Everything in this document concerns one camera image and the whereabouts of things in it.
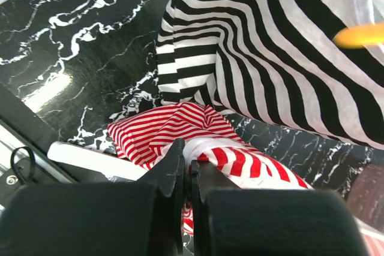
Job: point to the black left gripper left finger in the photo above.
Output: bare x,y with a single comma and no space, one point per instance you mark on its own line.
108,218

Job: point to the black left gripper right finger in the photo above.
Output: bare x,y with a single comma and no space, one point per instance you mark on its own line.
229,220

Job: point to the red white striped tank top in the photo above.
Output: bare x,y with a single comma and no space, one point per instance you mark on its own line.
144,140

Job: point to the yellow plastic hanger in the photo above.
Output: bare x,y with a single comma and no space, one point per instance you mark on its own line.
360,36

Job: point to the black white striped tank top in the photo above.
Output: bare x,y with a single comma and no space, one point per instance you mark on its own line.
275,61

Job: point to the white clothes rack base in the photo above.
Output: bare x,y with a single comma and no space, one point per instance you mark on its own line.
105,164

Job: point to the black marble pattern mat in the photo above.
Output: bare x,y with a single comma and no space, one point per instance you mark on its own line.
81,65

